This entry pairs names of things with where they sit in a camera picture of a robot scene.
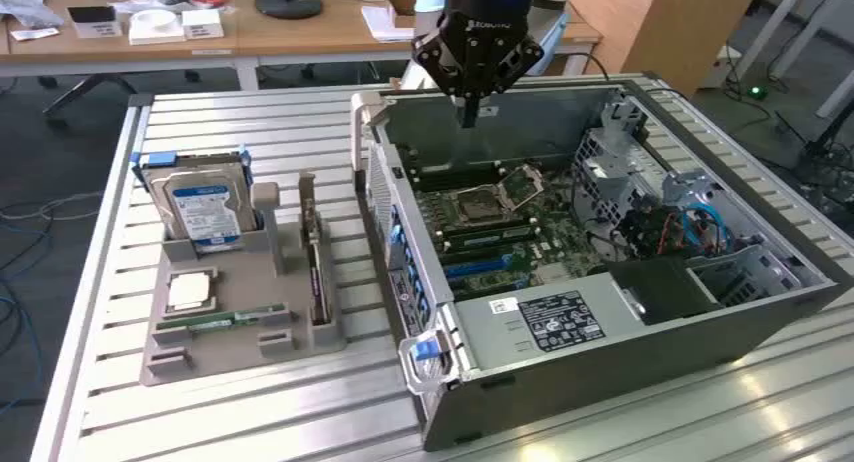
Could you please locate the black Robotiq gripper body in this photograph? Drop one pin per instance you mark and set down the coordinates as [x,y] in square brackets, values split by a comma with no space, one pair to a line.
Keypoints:
[487,27]

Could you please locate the graphics card with metal bracket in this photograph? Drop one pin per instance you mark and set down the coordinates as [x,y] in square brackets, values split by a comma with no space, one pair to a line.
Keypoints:
[316,262]

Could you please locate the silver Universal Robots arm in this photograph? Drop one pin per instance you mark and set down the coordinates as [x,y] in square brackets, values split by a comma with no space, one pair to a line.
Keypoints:
[425,2]

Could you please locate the stack of white papers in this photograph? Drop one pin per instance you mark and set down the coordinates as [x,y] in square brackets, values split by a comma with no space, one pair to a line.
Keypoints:
[387,24]

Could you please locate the wooden desk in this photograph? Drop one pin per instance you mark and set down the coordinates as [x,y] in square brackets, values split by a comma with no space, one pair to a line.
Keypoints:
[300,37]

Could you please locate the wooden cabinet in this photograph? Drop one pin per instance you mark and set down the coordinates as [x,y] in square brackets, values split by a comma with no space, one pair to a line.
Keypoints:
[667,32]

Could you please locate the black round lamp base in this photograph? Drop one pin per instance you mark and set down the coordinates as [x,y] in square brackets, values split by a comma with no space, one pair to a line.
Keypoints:
[288,4]

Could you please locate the metal drive cage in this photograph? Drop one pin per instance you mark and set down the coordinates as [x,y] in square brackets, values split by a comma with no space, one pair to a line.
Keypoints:
[613,167]

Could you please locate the CPU socket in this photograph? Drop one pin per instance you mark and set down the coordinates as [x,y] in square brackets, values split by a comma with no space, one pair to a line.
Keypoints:
[476,207]

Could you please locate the white box with red button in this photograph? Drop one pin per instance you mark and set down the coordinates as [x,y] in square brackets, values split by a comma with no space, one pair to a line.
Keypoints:
[727,67]

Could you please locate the plain white box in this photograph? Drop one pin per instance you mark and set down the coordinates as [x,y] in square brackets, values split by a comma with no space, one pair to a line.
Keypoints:
[201,24]

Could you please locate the installed labelled RAM stick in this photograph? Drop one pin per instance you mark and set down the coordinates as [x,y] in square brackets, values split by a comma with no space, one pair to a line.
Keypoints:
[489,237]

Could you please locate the device with green light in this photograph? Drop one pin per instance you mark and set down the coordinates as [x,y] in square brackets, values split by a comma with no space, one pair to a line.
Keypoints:
[755,90]

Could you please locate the green motherboard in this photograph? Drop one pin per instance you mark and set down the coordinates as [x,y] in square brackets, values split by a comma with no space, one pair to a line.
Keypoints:
[560,237]

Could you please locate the blue expansion slot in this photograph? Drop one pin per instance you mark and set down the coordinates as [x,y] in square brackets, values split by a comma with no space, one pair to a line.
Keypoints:
[476,269]

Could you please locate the hard disk in blue caddy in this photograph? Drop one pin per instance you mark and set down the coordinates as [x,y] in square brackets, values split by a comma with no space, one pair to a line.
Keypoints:
[200,207]

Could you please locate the white box with black lid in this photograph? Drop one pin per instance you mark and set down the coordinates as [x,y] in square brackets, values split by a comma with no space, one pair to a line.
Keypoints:
[96,24]

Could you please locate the black office chair base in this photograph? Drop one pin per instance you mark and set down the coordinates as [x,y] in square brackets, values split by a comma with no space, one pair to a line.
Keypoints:
[86,92]

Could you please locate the grey parts rack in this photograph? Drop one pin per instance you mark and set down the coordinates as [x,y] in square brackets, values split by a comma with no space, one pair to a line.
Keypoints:
[246,282]

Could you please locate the grey power supply with label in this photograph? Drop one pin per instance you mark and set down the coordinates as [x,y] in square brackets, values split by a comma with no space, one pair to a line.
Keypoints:
[493,332]

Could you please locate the grey metal disk bay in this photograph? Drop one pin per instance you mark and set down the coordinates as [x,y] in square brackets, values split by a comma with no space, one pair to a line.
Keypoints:
[740,277]

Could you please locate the silver CPU chip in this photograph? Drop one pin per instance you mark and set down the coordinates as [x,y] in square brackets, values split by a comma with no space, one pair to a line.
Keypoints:
[189,289]

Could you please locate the red and white card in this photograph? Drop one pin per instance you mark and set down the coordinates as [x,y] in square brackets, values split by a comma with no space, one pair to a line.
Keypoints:
[33,33]

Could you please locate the green RAM stick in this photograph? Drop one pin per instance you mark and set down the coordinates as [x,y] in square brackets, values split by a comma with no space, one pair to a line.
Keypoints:
[226,318]

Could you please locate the clear plastic bags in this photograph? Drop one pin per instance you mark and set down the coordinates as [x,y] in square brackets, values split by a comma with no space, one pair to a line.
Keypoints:
[26,4]

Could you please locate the open dark grey PC case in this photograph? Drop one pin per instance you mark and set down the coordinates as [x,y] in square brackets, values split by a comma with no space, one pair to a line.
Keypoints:
[600,382]

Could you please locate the white table frame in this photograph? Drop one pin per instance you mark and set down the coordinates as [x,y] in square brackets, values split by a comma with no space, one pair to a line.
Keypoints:
[787,27]

